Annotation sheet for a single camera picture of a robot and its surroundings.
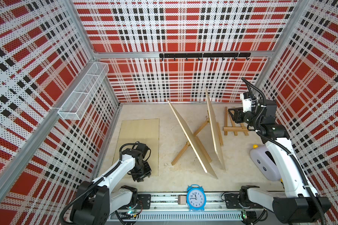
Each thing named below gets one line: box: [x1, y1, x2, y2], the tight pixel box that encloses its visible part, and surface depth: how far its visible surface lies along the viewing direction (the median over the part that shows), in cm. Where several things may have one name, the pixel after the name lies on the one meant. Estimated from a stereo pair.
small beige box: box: [177, 195, 187, 206], surface depth 74 cm
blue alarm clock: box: [186, 184, 207, 212], surface depth 75 cm
